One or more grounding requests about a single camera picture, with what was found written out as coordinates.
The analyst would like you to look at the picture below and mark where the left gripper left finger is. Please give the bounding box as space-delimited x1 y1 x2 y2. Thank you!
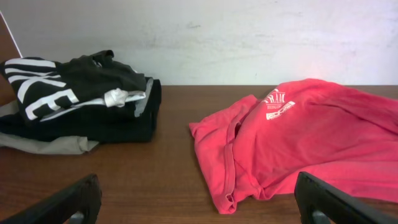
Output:
1 174 102 224

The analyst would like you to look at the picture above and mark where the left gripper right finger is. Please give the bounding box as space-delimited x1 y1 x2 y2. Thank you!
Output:
294 172 397 224

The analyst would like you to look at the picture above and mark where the red printed t-shirt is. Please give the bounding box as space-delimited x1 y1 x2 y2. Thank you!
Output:
189 79 397 214

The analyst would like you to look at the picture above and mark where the grey folded garment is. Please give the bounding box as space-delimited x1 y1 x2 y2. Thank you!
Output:
1 100 100 155

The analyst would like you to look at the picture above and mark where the black folded garment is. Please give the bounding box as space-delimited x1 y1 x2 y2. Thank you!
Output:
1 77 162 143

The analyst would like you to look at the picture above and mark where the white folded garment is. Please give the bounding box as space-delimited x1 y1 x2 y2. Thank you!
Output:
40 88 146 122

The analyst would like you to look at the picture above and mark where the black Nike t-shirt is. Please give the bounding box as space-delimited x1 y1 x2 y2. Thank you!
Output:
1 50 146 124

